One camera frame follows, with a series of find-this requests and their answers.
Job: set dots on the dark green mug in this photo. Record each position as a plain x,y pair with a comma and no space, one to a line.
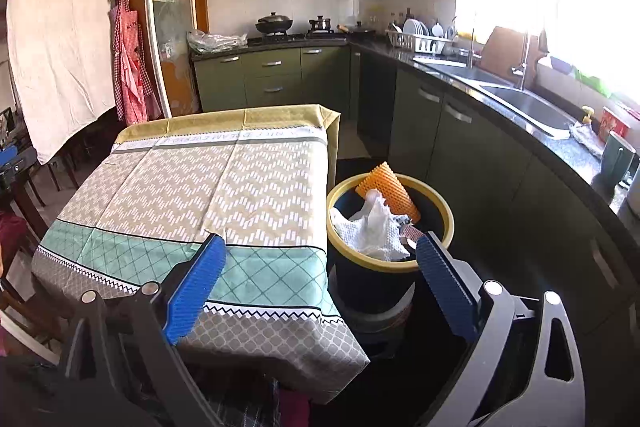
616,167

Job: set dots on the red checked apron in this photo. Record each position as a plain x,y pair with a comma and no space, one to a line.
131,57

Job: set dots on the red-print card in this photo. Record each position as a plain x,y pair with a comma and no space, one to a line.
411,234

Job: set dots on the small black pot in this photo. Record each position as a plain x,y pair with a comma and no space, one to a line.
320,24

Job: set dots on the green sponge pile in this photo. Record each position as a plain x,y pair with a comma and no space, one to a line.
592,82

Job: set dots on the wooden cutting board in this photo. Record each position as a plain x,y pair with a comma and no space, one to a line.
505,49

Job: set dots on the white mesh cloth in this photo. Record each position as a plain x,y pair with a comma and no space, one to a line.
360,239

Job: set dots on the white hanging sheet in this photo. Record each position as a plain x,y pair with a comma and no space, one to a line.
60,32

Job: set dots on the crumpled foil wrap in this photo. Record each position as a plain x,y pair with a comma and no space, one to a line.
587,141

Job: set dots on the black kitchen countertop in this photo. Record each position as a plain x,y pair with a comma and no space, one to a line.
565,152

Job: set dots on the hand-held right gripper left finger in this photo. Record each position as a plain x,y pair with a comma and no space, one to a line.
192,292

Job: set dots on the clear plastic bags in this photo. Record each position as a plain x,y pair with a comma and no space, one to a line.
215,42

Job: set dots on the white plastic bag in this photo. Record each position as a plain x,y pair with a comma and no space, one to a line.
376,209

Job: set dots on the dark wooden chair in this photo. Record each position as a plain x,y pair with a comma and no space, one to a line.
30,187

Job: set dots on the patterned tablecloth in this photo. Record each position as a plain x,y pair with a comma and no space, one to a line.
175,177

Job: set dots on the black flat pan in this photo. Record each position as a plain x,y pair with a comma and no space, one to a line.
360,28

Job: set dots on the black wok with lid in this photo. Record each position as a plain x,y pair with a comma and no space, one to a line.
274,24

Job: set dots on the sliding glass door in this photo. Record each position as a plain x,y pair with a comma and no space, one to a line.
172,17

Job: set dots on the yellow small item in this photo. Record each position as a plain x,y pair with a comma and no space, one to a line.
587,114

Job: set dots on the steel double sink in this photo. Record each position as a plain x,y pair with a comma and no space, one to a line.
530,107

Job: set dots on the green door cabinet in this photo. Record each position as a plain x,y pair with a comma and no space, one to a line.
490,167

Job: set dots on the dark red cloth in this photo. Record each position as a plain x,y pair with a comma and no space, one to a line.
11,239

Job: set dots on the green drawer cabinet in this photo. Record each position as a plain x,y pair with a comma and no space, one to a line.
270,77

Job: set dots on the orange plastic mesh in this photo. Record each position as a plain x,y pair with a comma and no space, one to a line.
387,187

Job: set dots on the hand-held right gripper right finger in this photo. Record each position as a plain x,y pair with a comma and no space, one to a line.
445,287

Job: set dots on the purple cloth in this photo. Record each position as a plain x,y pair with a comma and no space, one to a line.
561,65

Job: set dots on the yellow-rimmed dark trash bin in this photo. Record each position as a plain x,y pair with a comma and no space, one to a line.
370,279

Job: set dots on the red container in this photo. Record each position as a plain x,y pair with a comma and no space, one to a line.
617,122

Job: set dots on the steel faucet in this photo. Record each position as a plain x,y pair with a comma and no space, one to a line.
472,52
522,62

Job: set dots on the dark plaid cloth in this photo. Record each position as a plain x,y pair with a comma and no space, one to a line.
245,409

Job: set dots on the black gas stove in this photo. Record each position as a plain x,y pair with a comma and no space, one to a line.
295,39

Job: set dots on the dish rack with plates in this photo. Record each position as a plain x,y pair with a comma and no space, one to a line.
420,34

